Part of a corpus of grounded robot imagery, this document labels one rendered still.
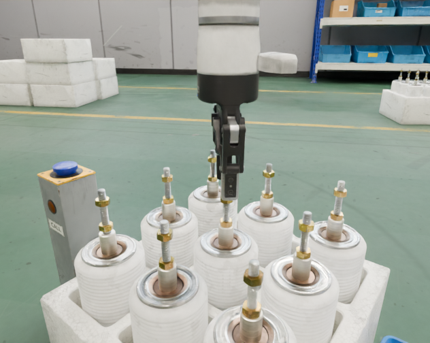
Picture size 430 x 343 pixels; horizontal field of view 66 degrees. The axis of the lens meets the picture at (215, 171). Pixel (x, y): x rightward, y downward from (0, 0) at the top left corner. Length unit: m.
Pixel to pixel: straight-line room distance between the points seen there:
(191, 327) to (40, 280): 0.57
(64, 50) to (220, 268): 2.72
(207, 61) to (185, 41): 5.31
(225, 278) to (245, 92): 0.25
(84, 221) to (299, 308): 0.39
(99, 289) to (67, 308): 0.07
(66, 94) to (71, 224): 2.54
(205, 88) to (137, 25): 5.58
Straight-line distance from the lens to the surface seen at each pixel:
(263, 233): 0.55
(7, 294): 0.92
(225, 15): 0.39
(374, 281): 0.60
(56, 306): 0.55
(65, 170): 0.61
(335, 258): 0.52
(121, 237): 0.53
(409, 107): 2.59
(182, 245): 0.55
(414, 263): 1.02
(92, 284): 0.49
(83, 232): 0.65
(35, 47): 3.20
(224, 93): 0.39
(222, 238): 0.49
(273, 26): 5.48
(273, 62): 0.39
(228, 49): 0.38
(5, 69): 3.45
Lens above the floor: 0.53
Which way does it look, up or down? 21 degrees down
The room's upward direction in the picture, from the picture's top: straight up
